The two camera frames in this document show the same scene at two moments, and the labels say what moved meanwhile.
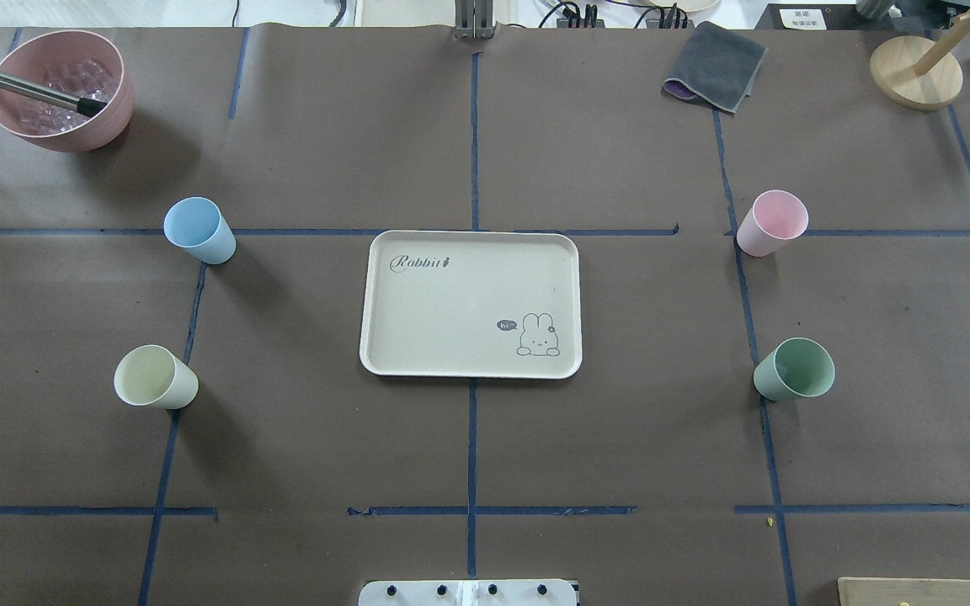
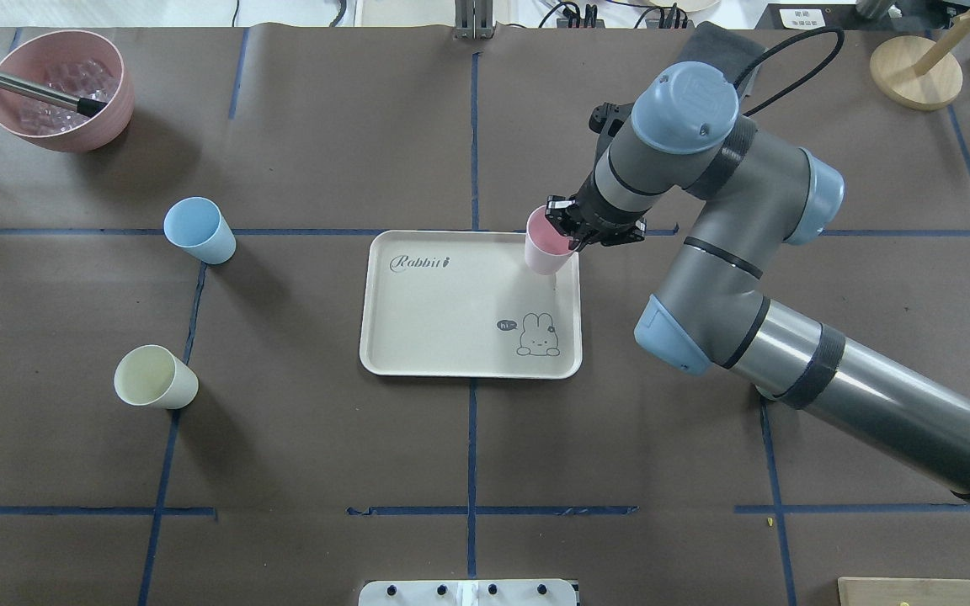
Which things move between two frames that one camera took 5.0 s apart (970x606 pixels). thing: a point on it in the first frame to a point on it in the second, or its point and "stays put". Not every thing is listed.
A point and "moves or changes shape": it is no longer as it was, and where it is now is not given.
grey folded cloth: x=716 y=66 stays put
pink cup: x=775 y=218 moves or changes shape
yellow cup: x=151 y=374 stays put
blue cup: x=199 y=226 stays put
